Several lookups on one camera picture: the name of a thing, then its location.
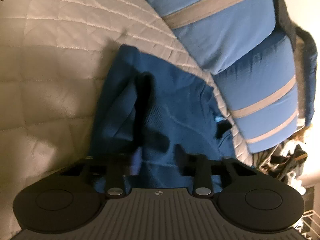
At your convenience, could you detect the white wire rack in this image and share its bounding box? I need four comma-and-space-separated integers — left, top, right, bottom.
296, 209, 320, 240

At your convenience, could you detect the grey quilted bedspread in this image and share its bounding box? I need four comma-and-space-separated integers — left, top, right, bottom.
0, 0, 254, 240

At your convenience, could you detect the folded dark blue garment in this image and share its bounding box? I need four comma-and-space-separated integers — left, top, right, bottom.
296, 27, 316, 128

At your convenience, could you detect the black garment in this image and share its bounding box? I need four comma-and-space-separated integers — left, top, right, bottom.
269, 0, 300, 40

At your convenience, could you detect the black bag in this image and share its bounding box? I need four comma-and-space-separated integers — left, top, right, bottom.
270, 141, 309, 183

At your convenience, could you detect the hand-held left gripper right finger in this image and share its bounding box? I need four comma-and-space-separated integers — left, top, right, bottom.
180, 154, 261, 197

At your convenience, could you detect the striped canvas tote bag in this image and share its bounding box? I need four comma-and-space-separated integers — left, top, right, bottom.
251, 150, 278, 170

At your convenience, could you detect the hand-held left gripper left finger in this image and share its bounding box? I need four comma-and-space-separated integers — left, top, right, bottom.
60, 150, 141, 198

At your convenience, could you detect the dark blue sweatshirt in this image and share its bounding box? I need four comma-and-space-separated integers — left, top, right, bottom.
87, 44, 237, 193

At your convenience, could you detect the blue grey-striped pillow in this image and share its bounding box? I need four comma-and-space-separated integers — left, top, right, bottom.
212, 34, 299, 154
125, 0, 278, 75

